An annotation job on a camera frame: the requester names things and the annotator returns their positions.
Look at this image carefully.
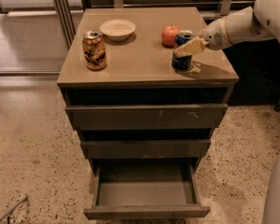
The grey top drawer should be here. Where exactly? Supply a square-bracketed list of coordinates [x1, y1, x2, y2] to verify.
[65, 104, 228, 130]

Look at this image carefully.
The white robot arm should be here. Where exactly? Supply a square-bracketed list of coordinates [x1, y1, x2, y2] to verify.
[174, 0, 280, 224]

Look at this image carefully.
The gold patterned drink can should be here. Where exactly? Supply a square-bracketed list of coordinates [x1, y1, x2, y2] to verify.
[82, 30, 107, 71]

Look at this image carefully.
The metal window frame post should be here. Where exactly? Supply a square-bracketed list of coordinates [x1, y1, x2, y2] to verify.
[52, 0, 76, 48]

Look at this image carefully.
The red apple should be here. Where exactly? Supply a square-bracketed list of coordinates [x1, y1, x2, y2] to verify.
[161, 24, 179, 47]

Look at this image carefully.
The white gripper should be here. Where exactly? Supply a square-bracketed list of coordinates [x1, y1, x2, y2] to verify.
[174, 17, 231, 58]

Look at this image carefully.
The white bowl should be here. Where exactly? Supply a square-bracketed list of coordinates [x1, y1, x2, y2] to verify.
[100, 19, 135, 41]

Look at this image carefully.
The grey open bottom drawer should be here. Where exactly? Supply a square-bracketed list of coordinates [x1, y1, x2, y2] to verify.
[84, 162, 210, 220]

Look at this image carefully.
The blue pepsi can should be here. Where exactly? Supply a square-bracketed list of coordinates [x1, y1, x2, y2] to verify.
[172, 30, 193, 70]

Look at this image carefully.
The grey drawer cabinet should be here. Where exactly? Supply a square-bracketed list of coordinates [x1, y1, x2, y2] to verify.
[57, 7, 238, 167]

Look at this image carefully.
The grey metal rod on floor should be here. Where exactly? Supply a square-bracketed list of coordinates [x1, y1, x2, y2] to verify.
[0, 196, 27, 222]

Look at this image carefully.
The grey middle drawer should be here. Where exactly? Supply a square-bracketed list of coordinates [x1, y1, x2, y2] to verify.
[80, 139, 211, 159]

